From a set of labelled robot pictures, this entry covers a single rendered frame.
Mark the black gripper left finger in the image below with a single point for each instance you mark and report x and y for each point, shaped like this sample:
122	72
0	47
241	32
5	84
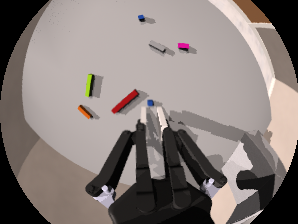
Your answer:
102	187

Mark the orange rod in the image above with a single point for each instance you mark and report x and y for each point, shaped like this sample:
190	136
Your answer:
84	111

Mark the red rod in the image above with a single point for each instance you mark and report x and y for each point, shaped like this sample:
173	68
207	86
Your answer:
124	101

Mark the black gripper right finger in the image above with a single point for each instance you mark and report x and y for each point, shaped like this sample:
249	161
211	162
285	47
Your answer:
199	166

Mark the grey rod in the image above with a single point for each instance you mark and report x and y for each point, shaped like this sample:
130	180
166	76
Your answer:
156	45

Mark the lime green rod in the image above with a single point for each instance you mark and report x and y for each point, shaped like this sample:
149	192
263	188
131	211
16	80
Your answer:
89	85

